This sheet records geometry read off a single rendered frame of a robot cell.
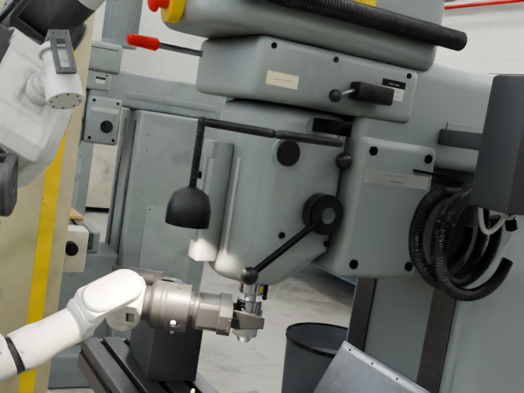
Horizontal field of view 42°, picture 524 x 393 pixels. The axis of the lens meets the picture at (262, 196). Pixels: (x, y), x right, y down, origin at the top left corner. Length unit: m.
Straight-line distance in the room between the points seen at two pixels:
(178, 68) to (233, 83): 9.71
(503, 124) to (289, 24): 0.36
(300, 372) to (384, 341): 1.70
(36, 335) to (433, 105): 0.81
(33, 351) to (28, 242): 1.72
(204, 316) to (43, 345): 0.28
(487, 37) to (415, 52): 5.56
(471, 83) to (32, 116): 0.83
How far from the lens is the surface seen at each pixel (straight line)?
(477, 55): 6.82
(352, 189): 1.20
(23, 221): 2.88
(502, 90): 1.11
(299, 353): 3.18
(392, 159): 1.24
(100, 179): 9.64
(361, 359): 1.58
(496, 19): 6.78
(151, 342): 1.62
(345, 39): 1.15
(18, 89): 1.34
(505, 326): 1.44
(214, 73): 1.20
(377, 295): 1.55
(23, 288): 2.95
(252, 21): 1.06
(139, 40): 1.22
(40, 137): 1.31
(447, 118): 1.33
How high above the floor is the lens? 1.59
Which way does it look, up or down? 6 degrees down
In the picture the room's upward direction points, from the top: 9 degrees clockwise
